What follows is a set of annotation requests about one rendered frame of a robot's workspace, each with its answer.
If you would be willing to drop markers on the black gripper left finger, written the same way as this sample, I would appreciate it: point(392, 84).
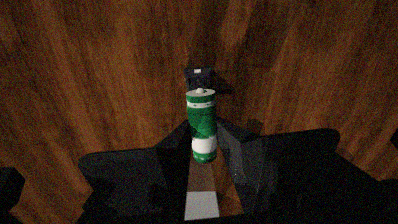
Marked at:
point(166, 164)

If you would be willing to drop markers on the green and white battery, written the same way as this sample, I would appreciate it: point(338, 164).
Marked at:
point(202, 116)

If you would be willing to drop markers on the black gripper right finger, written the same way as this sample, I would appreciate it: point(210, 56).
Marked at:
point(249, 156)

